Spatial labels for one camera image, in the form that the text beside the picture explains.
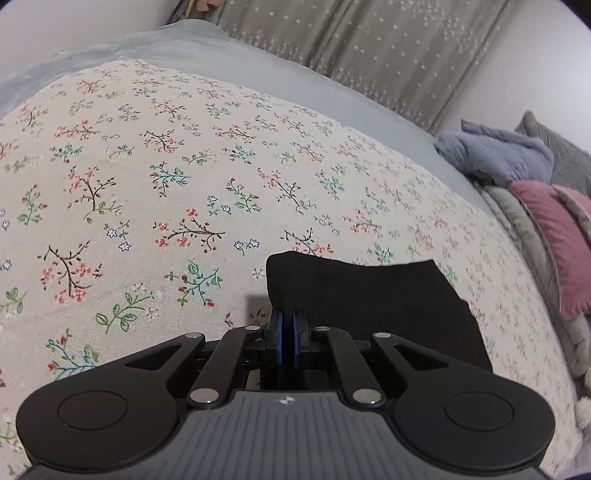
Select grey folded quilt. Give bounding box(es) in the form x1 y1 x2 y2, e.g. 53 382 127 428
475 184 591 385

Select black pants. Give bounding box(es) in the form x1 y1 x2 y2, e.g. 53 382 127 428
265 250 493 372

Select pink pillow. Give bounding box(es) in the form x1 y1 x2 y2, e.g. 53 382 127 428
508 180 591 319

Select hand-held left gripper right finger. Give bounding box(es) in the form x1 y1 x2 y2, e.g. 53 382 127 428
287 308 452 407

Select floral printed cloth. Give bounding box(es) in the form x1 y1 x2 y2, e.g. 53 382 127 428
0 59 583 480

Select grey star-patterned curtain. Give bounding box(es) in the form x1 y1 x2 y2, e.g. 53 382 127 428
216 0 509 136

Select grey pillow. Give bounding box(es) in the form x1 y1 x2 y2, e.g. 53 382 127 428
514 111 591 195

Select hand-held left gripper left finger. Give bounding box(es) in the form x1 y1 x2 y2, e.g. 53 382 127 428
124 308 288 407

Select blue blanket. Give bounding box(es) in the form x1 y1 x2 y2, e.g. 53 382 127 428
434 119 555 186

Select white plush toy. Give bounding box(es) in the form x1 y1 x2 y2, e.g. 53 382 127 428
574 396 591 432

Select grey bed sheet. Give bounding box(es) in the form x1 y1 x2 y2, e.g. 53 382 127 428
0 18 491 217

